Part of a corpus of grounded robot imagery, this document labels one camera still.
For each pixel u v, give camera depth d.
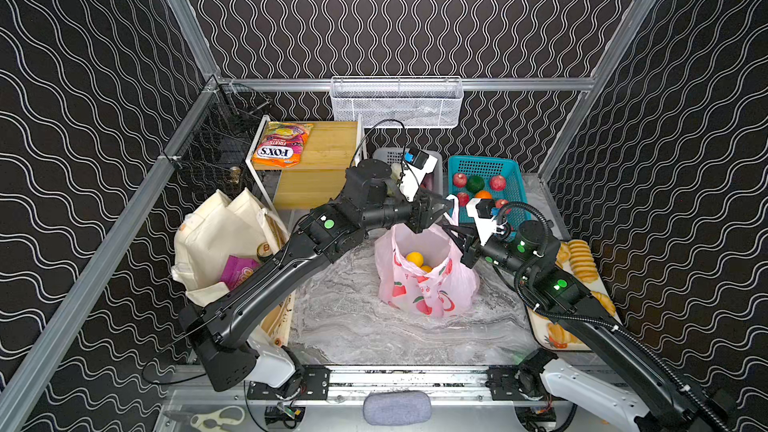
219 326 0.39
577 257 0.94
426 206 0.52
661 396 0.40
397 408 0.69
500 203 1.06
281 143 0.78
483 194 1.09
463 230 0.62
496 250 0.59
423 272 0.69
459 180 1.13
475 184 1.13
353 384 0.76
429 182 1.10
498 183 1.13
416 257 0.89
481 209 0.56
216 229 0.78
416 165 0.51
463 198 1.09
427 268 0.70
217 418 0.69
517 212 1.00
